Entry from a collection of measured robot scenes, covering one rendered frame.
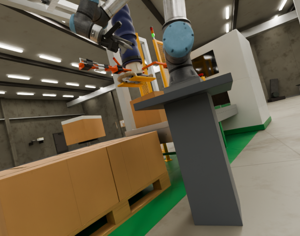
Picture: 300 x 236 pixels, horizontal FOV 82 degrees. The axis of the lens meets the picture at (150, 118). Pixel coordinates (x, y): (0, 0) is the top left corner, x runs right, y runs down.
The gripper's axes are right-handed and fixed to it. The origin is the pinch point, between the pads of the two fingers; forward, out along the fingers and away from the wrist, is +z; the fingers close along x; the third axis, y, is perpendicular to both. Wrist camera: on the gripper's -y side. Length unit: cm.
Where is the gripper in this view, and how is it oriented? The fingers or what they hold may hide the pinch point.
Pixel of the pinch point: (134, 46)
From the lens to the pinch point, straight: 112.2
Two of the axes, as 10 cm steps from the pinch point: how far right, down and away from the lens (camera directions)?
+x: 0.1, 5.2, -8.6
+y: -4.0, 7.9, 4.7
